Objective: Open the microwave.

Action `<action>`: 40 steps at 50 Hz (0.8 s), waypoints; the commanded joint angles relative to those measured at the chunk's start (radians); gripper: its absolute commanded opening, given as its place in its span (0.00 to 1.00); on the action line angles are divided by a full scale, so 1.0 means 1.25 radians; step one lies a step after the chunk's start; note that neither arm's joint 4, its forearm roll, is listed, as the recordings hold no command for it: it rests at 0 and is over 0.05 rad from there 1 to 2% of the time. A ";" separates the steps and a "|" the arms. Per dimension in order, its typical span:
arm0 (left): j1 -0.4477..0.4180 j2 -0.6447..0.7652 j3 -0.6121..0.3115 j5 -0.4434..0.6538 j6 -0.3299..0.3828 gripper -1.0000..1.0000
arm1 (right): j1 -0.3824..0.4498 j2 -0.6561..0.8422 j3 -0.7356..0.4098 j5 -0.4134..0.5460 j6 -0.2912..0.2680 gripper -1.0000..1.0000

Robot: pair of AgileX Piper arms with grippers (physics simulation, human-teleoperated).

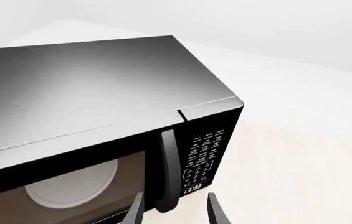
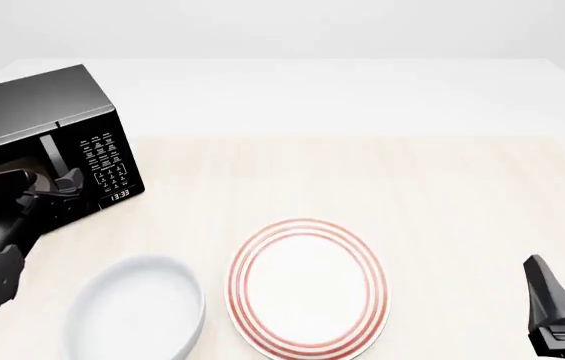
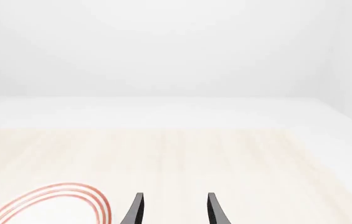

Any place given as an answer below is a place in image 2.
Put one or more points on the white plate with red rings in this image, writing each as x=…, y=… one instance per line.
x=307, y=288

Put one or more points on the black microwave oven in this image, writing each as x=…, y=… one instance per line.
x=27, y=101

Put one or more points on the white bowl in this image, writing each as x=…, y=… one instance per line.
x=137, y=311

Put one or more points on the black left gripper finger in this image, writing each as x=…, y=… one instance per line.
x=69, y=182

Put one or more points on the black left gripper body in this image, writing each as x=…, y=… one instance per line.
x=54, y=204

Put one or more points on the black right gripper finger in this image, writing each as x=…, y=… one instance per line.
x=549, y=296

